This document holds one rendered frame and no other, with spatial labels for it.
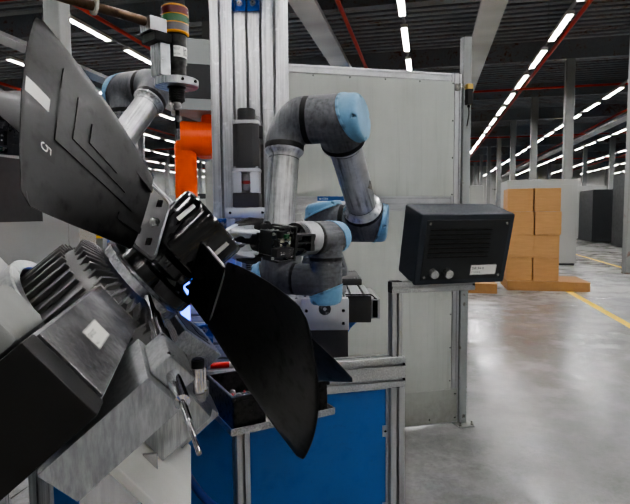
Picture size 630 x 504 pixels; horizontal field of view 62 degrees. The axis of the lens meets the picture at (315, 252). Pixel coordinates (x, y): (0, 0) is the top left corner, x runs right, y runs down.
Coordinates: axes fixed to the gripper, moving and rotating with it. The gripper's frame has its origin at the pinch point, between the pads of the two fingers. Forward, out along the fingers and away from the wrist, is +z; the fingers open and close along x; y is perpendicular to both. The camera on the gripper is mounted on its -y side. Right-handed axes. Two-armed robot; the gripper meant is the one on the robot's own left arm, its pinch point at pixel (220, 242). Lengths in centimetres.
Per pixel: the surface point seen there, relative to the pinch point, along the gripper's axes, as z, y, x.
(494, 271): -71, 27, 8
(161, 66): 15.3, 2.2, -28.9
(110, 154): 33.5, 19.9, -14.5
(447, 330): -210, -46, 68
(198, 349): 8.2, 5.2, 17.9
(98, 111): 34.2, 18.4, -19.2
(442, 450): -179, -28, 122
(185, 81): 12.4, 4.4, -27.1
